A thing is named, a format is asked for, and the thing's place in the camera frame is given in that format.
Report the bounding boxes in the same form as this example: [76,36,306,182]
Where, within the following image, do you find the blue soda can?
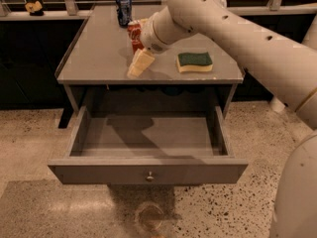
[115,0,132,27]

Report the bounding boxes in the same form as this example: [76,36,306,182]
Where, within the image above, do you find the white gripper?
[127,13,167,78]

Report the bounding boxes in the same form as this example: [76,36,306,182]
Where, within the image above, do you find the brass drawer knob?
[146,172,155,182]

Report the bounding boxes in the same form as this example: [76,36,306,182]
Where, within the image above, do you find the small yellow black object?
[25,1,44,16]

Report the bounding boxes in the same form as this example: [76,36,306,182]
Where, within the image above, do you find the grey cabinet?
[57,6,244,130]

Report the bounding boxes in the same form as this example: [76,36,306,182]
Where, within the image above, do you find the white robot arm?
[128,0,317,238]

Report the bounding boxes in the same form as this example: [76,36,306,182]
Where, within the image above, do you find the green yellow sponge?
[176,53,213,73]

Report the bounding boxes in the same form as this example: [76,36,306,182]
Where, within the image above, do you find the open grey top drawer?
[49,106,248,185]

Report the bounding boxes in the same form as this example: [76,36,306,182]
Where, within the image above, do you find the red coke can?
[127,21,144,53]

